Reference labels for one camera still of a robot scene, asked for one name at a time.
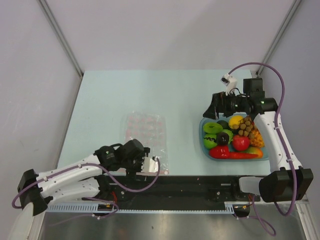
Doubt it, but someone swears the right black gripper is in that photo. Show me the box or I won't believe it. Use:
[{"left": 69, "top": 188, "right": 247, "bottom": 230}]
[{"left": 203, "top": 89, "right": 249, "bottom": 120}]

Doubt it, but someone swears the green halved avocado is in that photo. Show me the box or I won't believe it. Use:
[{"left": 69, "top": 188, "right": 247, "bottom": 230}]
[{"left": 202, "top": 122, "right": 223, "bottom": 134}]

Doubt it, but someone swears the yellow lemon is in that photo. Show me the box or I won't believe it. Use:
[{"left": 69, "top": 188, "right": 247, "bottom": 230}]
[{"left": 228, "top": 115, "right": 244, "bottom": 129}]

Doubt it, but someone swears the brown longan bunch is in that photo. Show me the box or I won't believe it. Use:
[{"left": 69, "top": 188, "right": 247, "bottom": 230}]
[{"left": 237, "top": 116, "right": 255, "bottom": 139}]

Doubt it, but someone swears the clear pink zip top bag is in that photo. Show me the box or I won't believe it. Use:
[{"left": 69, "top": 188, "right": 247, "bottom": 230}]
[{"left": 124, "top": 111, "right": 169, "bottom": 175}]

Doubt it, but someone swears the red apple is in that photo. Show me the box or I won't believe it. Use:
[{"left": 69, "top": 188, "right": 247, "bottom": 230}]
[{"left": 232, "top": 135, "right": 251, "bottom": 152}]

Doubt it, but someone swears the pineapple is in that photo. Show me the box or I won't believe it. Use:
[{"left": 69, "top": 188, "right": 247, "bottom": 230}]
[{"left": 249, "top": 125, "right": 265, "bottom": 149}]

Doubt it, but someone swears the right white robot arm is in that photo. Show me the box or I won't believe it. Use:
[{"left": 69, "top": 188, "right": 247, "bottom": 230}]
[{"left": 202, "top": 74, "right": 314, "bottom": 203}]

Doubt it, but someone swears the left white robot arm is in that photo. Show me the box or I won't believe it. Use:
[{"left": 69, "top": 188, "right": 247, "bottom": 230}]
[{"left": 11, "top": 139, "right": 160, "bottom": 216}]

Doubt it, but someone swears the dark avocado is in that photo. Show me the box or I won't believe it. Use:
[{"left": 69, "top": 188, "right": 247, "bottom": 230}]
[{"left": 216, "top": 120, "right": 230, "bottom": 130}]

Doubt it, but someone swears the green melon with black stripe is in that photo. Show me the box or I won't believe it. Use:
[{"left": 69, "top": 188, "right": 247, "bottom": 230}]
[{"left": 203, "top": 133, "right": 218, "bottom": 150}]

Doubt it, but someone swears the green custard apple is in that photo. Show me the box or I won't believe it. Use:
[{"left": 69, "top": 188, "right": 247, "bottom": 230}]
[{"left": 222, "top": 129, "right": 234, "bottom": 144}]

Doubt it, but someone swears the red bell pepper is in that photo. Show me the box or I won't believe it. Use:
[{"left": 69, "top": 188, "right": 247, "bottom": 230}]
[{"left": 208, "top": 145, "right": 231, "bottom": 159}]

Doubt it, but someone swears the red chili pepper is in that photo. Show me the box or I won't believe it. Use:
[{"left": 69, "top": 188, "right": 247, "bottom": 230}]
[{"left": 228, "top": 152, "right": 259, "bottom": 160}]

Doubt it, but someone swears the mango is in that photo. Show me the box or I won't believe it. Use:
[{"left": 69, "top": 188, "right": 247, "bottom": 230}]
[{"left": 245, "top": 146, "right": 264, "bottom": 159}]

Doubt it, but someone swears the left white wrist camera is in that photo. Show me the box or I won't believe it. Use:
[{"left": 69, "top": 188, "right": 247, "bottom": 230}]
[{"left": 141, "top": 156, "right": 160, "bottom": 173}]

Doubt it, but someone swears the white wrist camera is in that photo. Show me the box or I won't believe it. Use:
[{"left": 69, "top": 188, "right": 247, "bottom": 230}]
[
  {"left": 141, "top": 156, "right": 160, "bottom": 173},
  {"left": 220, "top": 73, "right": 238, "bottom": 96}
]

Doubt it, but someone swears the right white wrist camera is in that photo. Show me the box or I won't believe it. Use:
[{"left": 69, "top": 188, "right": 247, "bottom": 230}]
[{"left": 220, "top": 73, "right": 238, "bottom": 96}]

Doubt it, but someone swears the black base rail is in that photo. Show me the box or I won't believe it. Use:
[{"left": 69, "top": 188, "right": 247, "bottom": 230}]
[{"left": 99, "top": 175, "right": 250, "bottom": 211}]

